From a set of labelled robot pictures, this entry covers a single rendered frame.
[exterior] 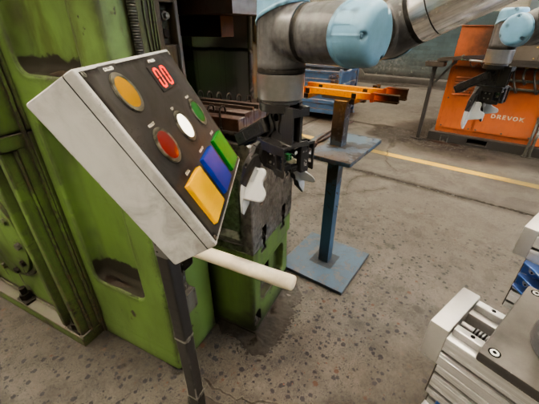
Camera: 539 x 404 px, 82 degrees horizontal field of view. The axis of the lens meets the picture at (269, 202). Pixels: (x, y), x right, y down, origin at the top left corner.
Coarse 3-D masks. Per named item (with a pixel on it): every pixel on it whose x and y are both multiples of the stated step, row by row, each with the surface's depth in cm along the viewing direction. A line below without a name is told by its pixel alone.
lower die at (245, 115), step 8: (208, 104) 113; (216, 104) 111; (224, 104) 110; (232, 104) 109; (216, 112) 107; (224, 112) 105; (232, 112) 104; (240, 112) 103; (248, 112) 103; (256, 112) 108; (264, 112) 114; (216, 120) 103; (224, 120) 101; (232, 120) 100; (240, 120) 100; (248, 120) 105; (256, 120) 110; (224, 128) 103; (232, 128) 101; (240, 128) 101
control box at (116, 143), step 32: (96, 64) 39; (128, 64) 46; (160, 64) 56; (64, 96) 35; (96, 96) 36; (160, 96) 51; (192, 96) 64; (64, 128) 37; (96, 128) 37; (128, 128) 38; (160, 128) 45; (192, 128) 56; (96, 160) 39; (128, 160) 39; (160, 160) 42; (192, 160) 51; (128, 192) 41; (160, 192) 41; (160, 224) 44; (192, 224) 44; (192, 256) 47
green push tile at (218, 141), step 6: (216, 132) 67; (216, 138) 64; (222, 138) 67; (216, 144) 62; (222, 144) 66; (228, 144) 69; (216, 150) 63; (222, 150) 64; (228, 150) 67; (222, 156) 63; (228, 156) 65; (234, 156) 69; (228, 162) 64; (234, 162) 68
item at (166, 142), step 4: (160, 132) 45; (164, 132) 46; (160, 136) 44; (164, 136) 45; (168, 136) 46; (160, 140) 44; (164, 140) 44; (168, 140) 46; (172, 140) 47; (160, 144) 43; (164, 144) 44; (168, 144) 45; (172, 144) 46; (164, 148) 44; (168, 148) 45; (172, 148) 46; (176, 148) 47; (168, 152) 44; (172, 152) 45; (176, 152) 46; (172, 156) 45; (176, 156) 46
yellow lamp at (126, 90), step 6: (120, 78) 41; (120, 84) 41; (126, 84) 42; (120, 90) 40; (126, 90) 41; (132, 90) 43; (126, 96) 41; (132, 96) 42; (138, 96) 43; (132, 102) 41; (138, 102) 43
